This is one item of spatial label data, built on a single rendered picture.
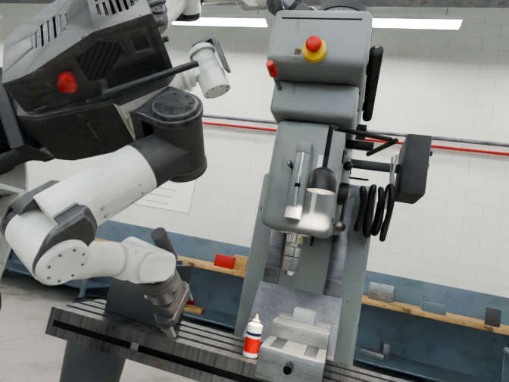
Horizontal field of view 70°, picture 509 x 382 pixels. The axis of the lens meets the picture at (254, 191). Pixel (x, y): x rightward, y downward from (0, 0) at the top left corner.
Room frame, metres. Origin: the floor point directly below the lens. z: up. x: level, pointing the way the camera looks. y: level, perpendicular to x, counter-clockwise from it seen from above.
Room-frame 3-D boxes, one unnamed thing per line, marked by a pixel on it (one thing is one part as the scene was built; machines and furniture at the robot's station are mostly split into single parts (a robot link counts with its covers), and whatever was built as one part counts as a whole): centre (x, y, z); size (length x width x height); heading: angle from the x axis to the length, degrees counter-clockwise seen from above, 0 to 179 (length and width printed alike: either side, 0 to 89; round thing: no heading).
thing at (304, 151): (0.98, -0.11, 1.45); 0.04 x 0.04 x 0.21; 74
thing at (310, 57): (0.86, -0.08, 1.76); 0.06 x 0.02 x 0.06; 74
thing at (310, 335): (1.01, -0.19, 1.05); 0.15 x 0.06 x 0.04; 75
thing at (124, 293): (1.24, 0.28, 1.06); 0.22 x 0.12 x 0.20; 67
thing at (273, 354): (1.04, -0.20, 1.01); 0.35 x 0.15 x 0.11; 165
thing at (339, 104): (1.12, -0.16, 1.68); 0.34 x 0.24 x 0.10; 164
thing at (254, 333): (1.04, -0.07, 1.01); 0.04 x 0.04 x 0.11
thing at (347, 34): (1.10, -0.15, 1.81); 0.47 x 0.26 x 0.16; 164
